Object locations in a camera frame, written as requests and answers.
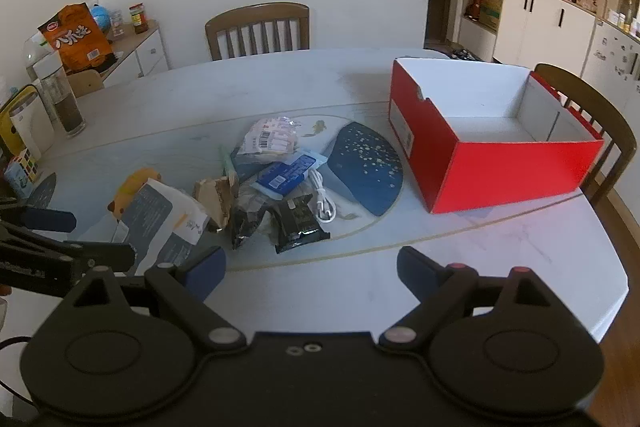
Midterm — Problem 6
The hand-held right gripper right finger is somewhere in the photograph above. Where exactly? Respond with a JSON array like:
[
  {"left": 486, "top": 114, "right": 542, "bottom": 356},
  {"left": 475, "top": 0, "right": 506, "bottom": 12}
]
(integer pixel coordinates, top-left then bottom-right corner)
[{"left": 378, "top": 246, "right": 581, "bottom": 353}]

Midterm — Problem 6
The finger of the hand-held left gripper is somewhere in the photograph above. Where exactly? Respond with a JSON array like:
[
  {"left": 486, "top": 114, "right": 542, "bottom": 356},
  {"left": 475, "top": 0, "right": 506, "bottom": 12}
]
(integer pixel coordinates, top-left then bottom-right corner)
[
  {"left": 0, "top": 198, "right": 77, "bottom": 231},
  {"left": 0, "top": 222, "right": 136, "bottom": 274}
]

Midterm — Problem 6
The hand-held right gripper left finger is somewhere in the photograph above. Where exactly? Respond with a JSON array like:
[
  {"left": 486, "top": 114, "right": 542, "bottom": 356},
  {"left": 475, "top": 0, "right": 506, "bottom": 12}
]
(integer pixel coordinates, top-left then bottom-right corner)
[{"left": 59, "top": 246, "right": 248, "bottom": 351}]

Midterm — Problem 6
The dark snack packet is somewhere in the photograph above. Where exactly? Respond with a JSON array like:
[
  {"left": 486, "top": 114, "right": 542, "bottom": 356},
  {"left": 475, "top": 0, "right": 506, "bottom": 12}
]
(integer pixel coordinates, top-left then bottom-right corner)
[{"left": 230, "top": 187, "right": 273, "bottom": 250}]

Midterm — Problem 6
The white grey snack bag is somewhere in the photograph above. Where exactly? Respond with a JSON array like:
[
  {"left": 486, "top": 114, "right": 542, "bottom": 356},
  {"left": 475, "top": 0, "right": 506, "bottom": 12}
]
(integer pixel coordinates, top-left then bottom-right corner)
[{"left": 111, "top": 179, "right": 213, "bottom": 278}]

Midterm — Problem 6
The brown paper wrapper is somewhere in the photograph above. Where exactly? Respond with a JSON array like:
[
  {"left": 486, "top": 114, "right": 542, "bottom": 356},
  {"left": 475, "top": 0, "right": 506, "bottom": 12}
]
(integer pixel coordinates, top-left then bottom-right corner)
[{"left": 192, "top": 177, "right": 241, "bottom": 233}]

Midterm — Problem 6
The yellow toy packet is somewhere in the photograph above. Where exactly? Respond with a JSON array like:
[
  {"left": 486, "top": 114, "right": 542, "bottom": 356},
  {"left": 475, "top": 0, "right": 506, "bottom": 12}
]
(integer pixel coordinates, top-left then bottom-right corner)
[{"left": 106, "top": 167, "right": 163, "bottom": 220}]

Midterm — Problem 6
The black packet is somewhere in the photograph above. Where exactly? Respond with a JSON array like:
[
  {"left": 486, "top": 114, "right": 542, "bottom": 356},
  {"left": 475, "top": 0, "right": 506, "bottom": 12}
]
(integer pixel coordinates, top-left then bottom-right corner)
[{"left": 270, "top": 196, "right": 332, "bottom": 254}]

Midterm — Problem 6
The white cable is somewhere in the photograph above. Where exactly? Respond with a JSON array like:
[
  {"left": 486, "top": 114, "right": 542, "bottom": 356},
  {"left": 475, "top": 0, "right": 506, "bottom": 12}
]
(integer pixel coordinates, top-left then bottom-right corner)
[{"left": 306, "top": 169, "right": 338, "bottom": 224}]

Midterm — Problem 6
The blue packet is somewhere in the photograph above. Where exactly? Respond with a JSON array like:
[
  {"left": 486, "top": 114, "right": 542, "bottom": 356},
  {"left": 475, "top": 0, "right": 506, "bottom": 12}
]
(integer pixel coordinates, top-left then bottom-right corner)
[{"left": 252, "top": 150, "right": 326, "bottom": 198}]

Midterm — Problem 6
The red shoe box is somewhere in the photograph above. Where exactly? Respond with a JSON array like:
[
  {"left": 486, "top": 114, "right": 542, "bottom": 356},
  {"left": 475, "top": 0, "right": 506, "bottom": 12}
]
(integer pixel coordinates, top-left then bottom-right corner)
[{"left": 389, "top": 58, "right": 606, "bottom": 214}]

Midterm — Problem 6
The pink printed packet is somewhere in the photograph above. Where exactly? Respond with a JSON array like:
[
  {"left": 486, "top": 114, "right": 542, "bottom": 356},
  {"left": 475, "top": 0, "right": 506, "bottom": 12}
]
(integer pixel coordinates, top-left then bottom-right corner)
[{"left": 236, "top": 116, "right": 303, "bottom": 165}]

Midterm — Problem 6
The white marble desktop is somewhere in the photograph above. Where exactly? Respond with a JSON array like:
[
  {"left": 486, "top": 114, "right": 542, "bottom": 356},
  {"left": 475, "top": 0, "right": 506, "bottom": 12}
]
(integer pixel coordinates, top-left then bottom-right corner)
[{"left": 0, "top": 47, "right": 632, "bottom": 427}]

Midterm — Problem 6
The colourful cube box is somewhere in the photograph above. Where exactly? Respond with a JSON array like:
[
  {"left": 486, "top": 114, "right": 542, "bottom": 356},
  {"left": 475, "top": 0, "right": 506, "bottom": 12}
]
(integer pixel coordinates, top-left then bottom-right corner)
[{"left": 4, "top": 148, "right": 42, "bottom": 198}]

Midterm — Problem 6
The glass bottle with dark contents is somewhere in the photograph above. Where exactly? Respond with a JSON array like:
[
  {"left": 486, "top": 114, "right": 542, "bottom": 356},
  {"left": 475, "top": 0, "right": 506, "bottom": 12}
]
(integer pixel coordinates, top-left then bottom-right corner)
[{"left": 31, "top": 57, "right": 87, "bottom": 138}]

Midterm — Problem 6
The orange snack bag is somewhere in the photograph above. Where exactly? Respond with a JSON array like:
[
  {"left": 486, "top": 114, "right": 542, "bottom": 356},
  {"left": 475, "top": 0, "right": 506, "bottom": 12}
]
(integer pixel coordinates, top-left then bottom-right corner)
[{"left": 39, "top": 3, "right": 115, "bottom": 75}]

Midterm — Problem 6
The white side cabinet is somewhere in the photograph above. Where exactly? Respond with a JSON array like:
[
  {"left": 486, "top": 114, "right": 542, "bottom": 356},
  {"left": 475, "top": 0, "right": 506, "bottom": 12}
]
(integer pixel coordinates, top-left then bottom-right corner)
[{"left": 65, "top": 19, "right": 171, "bottom": 95}]

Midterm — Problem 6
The small blue globe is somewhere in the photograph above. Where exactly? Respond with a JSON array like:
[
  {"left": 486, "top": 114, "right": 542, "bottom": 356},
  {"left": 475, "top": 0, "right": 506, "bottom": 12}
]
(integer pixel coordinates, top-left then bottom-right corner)
[{"left": 91, "top": 3, "right": 112, "bottom": 32}]

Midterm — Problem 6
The red label jar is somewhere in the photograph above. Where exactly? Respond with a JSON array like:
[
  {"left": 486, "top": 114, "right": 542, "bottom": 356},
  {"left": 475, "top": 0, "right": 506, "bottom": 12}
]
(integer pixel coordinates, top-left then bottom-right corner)
[{"left": 129, "top": 3, "right": 149, "bottom": 34}]

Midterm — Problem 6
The wooden slat-back chair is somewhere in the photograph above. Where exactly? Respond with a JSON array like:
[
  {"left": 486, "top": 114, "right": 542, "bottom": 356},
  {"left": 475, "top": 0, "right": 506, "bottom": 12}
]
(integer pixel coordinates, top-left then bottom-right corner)
[
  {"left": 534, "top": 63, "right": 638, "bottom": 208},
  {"left": 205, "top": 2, "right": 311, "bottom": 62}
]

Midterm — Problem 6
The white wall cabinet unit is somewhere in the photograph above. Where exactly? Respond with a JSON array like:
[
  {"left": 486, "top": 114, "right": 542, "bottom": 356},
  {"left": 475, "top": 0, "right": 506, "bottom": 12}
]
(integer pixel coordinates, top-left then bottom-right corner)
[{"left": 460, "top": 0, "right": 640, "bottom": 105}]

